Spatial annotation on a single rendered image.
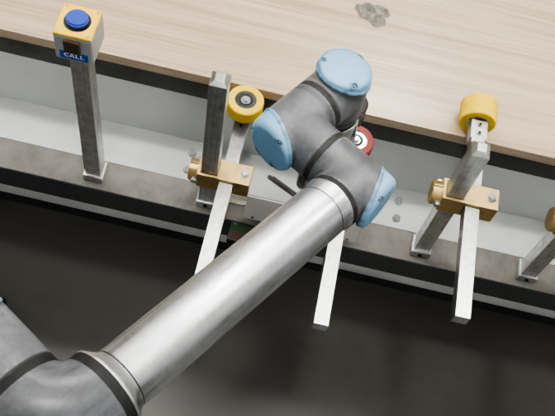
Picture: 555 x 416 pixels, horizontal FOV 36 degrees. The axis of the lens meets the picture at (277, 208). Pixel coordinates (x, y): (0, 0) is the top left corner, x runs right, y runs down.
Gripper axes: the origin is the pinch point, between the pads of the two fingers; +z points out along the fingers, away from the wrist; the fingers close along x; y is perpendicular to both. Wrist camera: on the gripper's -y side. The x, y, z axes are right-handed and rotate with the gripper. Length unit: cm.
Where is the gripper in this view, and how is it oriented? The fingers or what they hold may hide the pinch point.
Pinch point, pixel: (298, 182)
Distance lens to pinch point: 164.4
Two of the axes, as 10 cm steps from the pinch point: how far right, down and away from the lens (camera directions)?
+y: 9.7, 2.3, 0.2
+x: 1.9, -8.5, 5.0
